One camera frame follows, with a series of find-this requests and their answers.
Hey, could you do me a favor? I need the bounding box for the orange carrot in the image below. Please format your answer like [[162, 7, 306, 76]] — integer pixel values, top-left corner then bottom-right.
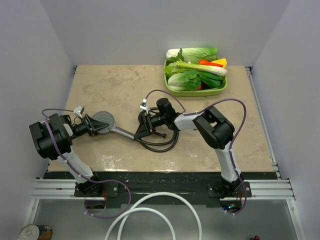
[[199, 59, 224, 68]]

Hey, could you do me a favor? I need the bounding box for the green celery stalk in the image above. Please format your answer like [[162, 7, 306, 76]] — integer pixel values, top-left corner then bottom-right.
[[175, 60, 228, 77]]

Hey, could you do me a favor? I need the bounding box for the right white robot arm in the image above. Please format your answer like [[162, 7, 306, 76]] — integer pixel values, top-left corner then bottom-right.
[[133, 98, 241, 197]]

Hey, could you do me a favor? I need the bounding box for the tin can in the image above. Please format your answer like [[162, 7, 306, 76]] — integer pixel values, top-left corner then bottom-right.
[[18, 224, 53, 240]]

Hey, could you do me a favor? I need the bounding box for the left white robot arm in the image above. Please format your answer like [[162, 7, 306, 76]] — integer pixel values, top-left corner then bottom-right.
[[29, 113, 110, 198]]

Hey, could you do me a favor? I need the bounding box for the napa cabbage at back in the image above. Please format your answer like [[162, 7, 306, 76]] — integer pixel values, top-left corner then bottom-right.
[[166, 47, 218, 64]]

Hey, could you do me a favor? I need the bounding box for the dark green leafy vegetable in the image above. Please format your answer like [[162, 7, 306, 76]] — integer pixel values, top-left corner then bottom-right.
[[198, 71, 223, 89]]

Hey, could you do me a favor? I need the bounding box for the white hose loop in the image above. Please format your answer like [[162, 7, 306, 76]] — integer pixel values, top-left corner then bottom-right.
[[104, 191, 203, 240]]

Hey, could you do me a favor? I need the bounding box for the yellow pepper piece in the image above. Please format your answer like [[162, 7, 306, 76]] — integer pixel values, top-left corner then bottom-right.
[[212, 58, 228, 68]]

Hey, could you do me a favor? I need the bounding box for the grey shower head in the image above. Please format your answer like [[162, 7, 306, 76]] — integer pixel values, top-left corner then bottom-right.
[[92, 111, 134, 140]]

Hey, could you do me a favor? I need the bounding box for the black mounting base plate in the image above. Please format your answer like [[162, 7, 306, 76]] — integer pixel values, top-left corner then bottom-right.
[[42, 171, 278, 210]]

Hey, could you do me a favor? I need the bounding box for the black shower hose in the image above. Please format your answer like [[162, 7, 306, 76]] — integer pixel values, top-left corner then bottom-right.
[[136, 107, 179, 153]]

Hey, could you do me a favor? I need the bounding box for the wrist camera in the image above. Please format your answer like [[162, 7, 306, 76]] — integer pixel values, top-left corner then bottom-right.
[[73, 105, 84, 119], [139, 98, 150, 114]]

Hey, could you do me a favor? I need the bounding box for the green vegetable tray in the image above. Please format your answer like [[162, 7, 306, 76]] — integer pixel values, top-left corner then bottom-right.
[[163, 60, 227, 97]]

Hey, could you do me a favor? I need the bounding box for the napa cabbage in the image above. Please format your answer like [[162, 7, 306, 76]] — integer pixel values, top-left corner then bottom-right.
[[166, 47, 218, 64], [167, 69, 201, 91]]

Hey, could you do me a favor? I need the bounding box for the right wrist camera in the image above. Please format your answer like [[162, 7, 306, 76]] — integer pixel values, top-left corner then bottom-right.
[[139, 98, 150, 114]]

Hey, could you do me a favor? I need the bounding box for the napa cabbage in front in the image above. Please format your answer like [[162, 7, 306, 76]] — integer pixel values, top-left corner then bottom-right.
[[167, 69, 201, 91]]

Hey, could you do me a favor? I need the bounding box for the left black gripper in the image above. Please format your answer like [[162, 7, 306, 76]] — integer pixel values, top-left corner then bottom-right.
[[74, 113, 109, 137]]

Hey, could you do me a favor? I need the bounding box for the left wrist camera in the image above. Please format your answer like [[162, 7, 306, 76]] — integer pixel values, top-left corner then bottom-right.
[[73, 105, 84, 119]]

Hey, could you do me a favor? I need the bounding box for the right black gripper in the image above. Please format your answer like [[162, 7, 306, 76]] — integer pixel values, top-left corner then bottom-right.
[[134, 112, 168, 139]]

